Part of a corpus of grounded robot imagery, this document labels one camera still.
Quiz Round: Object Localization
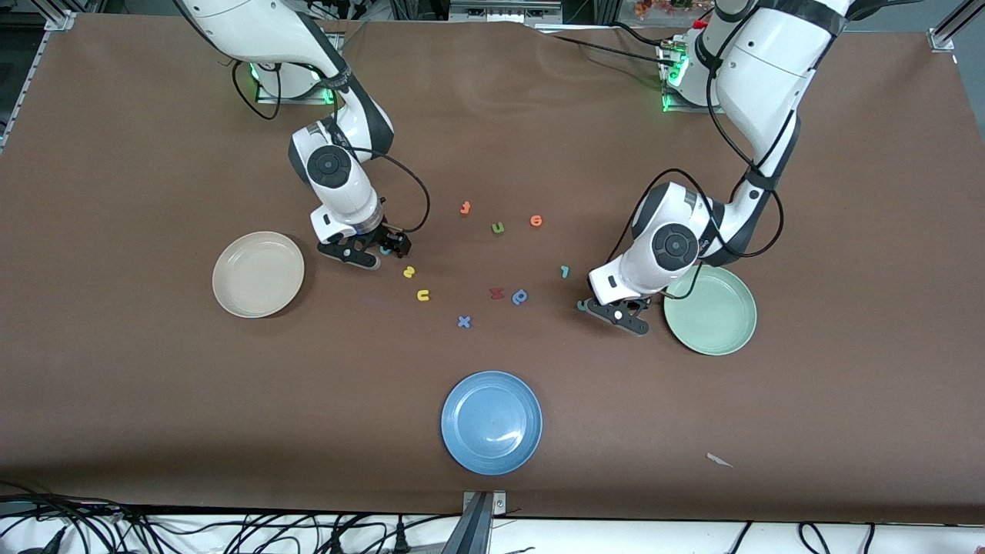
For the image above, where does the black camera stand pole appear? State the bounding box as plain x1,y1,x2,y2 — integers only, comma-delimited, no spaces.
442,492,493,554

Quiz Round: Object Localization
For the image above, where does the grey metal bracket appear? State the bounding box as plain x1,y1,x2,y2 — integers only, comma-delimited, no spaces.
462,491,507,516

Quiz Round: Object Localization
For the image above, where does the orange dried plant decoration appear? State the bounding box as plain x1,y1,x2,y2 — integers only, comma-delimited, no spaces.
635,0,713,18

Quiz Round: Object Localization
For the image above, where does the black base power cable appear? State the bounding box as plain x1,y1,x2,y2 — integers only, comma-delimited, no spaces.
539,22,678,66

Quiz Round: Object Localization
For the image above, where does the black floor cable bundle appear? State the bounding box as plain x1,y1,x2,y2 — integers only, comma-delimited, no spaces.
0,481,166,554

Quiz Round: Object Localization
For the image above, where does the aluminium frame rail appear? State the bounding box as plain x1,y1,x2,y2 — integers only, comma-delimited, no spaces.
0,12,78,151
927,0,985,53

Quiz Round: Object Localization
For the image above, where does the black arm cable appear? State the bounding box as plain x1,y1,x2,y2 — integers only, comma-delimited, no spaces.
608,8,786,301
173,0,432,235

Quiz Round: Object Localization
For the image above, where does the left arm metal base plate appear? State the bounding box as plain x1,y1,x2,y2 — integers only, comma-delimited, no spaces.
662,42,743,115

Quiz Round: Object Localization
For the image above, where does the black plug cable bundle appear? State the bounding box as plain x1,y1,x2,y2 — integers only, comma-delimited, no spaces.
231,514,439,554

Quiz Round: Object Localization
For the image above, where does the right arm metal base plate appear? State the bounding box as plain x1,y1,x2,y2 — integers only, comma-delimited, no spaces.
256,46,341,105

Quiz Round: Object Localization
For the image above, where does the light green plate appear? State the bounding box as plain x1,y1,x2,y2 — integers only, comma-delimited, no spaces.
663,265,758,356

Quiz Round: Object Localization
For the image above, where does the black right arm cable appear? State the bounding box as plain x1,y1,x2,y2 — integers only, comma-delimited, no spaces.
173,0,432,235

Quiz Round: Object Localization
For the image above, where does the grey metal equipment box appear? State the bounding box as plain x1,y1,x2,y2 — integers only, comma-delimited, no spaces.
450,0,563,22

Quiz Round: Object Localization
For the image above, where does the blue plate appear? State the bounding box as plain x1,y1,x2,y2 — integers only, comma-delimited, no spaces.
441,371,543,476

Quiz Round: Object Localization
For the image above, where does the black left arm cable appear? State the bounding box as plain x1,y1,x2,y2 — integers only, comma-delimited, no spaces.
608,8,786,301

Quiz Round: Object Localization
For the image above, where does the beige brown plate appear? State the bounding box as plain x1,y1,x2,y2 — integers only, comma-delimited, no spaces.
212,232,306,319

